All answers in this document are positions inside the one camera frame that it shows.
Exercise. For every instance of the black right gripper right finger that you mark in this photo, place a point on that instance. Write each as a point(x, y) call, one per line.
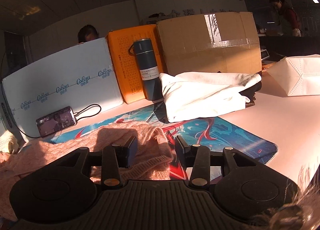
point(196, 157)

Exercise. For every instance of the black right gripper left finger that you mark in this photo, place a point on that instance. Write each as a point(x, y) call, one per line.
point(114, 157)

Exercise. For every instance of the anime printed desk mat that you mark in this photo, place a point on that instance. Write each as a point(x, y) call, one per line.
point(214, 133)

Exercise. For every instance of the white folded cloth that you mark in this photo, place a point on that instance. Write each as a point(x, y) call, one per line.
point(192, 95)

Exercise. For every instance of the black smartphone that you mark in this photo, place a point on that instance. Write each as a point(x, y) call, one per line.
point(56, 121)

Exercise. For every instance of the black garment under cloth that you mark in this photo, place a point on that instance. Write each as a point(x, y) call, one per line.
point(249, 92)

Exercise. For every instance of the right light blue cardboard box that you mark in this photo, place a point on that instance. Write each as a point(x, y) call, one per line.
point(76, 77)

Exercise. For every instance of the light blue cardboard box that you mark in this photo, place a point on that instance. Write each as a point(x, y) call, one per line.
point(7, 119)
point(76, 77)

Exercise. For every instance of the dark blue vacuum bottle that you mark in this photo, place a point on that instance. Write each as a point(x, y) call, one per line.
point(146, 61)

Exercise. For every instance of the white knitted sweater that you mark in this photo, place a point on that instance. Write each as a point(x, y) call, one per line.
point(8, 143)

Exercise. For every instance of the orange cardboard box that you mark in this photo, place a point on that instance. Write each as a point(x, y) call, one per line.
point(124, 60)

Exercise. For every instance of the brown cardboard box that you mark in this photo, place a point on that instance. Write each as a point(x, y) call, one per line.
point(225, 42)

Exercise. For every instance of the left light blue cardboard box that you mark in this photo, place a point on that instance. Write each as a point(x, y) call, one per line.
point(7, 119)

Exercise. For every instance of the person behind boxes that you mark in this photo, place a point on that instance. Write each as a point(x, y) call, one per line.
point(87, 33)

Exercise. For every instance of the white storage bag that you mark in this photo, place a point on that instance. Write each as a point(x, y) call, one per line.
point(298, 75)

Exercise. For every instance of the person in red top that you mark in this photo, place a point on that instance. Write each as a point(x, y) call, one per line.
point(286, 18)

